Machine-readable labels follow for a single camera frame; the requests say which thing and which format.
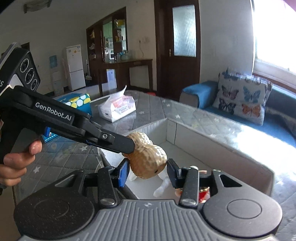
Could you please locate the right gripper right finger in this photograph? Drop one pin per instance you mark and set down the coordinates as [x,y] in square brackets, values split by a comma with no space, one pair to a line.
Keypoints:
[186,179]

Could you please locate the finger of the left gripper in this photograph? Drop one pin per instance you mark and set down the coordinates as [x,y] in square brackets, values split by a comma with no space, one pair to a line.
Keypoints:
[95,135]
[47,132]

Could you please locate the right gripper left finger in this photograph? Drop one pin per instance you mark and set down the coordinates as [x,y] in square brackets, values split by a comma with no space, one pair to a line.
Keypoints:
[110,179]

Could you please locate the red round toy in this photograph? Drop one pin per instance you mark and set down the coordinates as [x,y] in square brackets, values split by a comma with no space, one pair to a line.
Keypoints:
[204,195]

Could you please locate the tan peanut plush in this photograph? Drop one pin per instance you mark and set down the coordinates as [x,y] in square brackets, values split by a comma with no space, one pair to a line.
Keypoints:
[147,160]

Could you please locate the person's left hand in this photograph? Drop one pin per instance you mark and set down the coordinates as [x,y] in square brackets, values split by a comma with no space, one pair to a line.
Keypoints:
[15,164]

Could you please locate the black white cardboard box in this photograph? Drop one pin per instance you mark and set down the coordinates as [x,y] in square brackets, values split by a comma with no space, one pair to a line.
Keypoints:
[188,148]

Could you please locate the blue yellow tissue box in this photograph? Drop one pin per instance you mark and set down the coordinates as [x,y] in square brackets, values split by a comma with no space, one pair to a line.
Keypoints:
[80,101]

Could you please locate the white tissue pack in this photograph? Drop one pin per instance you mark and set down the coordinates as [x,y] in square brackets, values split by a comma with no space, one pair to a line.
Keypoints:
[117,106]

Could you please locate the white refrigerator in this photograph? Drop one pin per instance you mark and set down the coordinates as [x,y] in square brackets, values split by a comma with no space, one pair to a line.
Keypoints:
[74,67]

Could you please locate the dark wooden console table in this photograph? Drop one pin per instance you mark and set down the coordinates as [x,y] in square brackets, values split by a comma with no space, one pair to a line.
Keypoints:
[122,72]

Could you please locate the dark wooden cabinet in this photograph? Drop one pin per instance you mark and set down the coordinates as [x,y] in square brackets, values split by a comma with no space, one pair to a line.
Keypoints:
[100,41]

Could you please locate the butterfly print pillow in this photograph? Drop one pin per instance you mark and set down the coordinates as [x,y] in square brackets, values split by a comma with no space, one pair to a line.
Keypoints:
[243,96]

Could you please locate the blue sofa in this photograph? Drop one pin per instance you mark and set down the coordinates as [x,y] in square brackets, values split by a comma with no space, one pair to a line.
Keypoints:
[266,108]

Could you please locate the dark wooden door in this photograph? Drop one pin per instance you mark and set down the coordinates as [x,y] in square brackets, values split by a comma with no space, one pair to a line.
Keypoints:
[178,46]

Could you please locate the window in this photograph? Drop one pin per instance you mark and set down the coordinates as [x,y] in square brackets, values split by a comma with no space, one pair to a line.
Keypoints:
[274,34]

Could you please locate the black camera module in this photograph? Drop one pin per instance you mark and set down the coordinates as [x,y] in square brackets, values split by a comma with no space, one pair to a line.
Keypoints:
[18,69]

